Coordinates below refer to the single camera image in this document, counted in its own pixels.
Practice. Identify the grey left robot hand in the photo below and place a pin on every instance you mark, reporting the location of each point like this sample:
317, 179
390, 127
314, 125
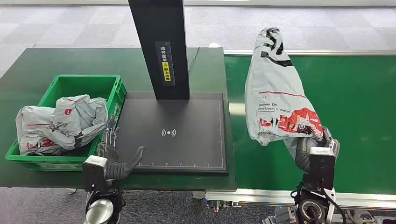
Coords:
116, 156

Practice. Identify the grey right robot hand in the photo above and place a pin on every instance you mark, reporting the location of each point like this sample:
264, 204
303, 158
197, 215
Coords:
304, 151

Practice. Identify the large grey courier package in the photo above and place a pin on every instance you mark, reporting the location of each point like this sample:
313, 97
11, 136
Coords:
275, 92

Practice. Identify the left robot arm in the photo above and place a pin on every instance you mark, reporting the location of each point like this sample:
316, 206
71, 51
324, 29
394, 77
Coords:
105, 207

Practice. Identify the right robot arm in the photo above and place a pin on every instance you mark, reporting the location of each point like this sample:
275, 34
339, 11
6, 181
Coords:
312, 207

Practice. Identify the black weighing platform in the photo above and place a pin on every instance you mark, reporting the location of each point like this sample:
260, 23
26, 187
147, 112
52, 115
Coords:
185, 148

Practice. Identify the green plastic basket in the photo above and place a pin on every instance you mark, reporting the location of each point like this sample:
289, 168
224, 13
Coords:
77, 85

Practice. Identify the green conveyor belt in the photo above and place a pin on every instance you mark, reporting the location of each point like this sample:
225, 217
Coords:
349, 123

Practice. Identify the grey courier bag red logo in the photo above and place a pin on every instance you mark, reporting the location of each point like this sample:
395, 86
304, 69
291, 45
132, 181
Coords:
80, 114

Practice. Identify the crumpled grey courier bag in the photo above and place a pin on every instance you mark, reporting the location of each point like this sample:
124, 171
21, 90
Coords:
34, 123

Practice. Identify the ruler label with yellow patch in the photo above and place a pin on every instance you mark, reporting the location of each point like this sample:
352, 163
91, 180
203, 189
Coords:
165, 63

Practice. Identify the black scanner column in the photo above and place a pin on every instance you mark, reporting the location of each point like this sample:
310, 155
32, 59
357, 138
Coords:
161, 28

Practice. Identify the small white round object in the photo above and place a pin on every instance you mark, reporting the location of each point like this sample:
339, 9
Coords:
214, 45

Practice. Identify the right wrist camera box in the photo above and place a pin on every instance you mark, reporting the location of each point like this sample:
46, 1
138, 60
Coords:
321, 168

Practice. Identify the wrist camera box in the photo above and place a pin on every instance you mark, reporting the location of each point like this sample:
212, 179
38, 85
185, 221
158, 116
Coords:
92, 173
321, 168

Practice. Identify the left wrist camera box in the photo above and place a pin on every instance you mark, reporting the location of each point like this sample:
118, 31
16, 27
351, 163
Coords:
92, 173

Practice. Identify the aluminium conveyor frame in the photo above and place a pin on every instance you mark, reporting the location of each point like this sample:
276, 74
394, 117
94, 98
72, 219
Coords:
247, 196

